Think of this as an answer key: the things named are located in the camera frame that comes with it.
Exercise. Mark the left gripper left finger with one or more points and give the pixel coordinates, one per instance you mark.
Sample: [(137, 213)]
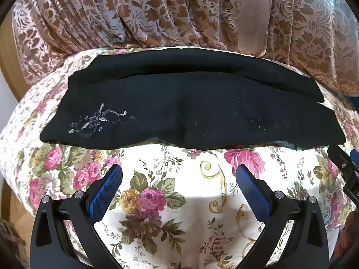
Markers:
[(63, 234)]

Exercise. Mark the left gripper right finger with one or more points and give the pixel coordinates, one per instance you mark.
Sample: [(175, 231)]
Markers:
[(294, 235)]

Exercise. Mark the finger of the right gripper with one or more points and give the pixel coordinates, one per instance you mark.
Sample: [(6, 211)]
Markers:
[(348, 165)]

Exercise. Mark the black embroidered pants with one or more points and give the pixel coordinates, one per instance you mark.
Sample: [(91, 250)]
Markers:
[(191, 98)]

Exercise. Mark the floral bed sheet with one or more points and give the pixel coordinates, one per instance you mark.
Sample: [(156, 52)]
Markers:
[(175, 208)]

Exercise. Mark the brown floral curtain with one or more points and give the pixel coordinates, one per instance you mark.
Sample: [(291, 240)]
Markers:
[(319, 37)]

